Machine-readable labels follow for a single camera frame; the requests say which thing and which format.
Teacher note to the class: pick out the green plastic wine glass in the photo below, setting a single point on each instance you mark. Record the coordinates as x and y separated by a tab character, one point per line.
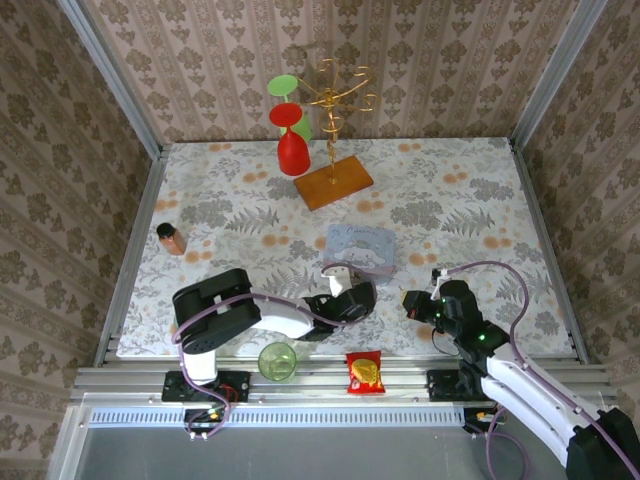
281	86

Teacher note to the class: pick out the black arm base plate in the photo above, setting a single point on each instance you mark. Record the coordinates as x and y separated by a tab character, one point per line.
442	387
235	386

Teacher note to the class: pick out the red plastic wine glass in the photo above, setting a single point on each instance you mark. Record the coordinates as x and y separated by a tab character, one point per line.
293	152

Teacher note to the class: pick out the cartoon print tin box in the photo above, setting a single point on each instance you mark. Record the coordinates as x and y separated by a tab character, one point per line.
365	250

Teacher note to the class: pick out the aluminium side frame rail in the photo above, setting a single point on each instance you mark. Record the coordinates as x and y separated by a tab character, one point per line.
132	260
550	250

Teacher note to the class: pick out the orange spice bottle black cap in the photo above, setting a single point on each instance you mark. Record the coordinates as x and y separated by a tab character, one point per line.
172	241

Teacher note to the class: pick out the red snack packet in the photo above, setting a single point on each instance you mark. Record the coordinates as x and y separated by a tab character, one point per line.
365	372

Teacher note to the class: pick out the aluminium front frame rail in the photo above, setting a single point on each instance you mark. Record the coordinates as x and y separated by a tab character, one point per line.
320	395

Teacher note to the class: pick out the aluminium frame post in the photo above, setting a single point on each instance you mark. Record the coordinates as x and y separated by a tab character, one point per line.
555	70
112	75

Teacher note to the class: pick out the floral tablecloth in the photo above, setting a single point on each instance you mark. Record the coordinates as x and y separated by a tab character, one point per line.
450	225

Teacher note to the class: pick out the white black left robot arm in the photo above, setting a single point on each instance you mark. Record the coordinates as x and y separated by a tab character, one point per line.
220	320

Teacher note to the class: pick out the green transparent cup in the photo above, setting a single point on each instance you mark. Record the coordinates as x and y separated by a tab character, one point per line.
276	362

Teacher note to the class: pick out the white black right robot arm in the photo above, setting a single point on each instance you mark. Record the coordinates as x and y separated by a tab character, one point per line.
525	390

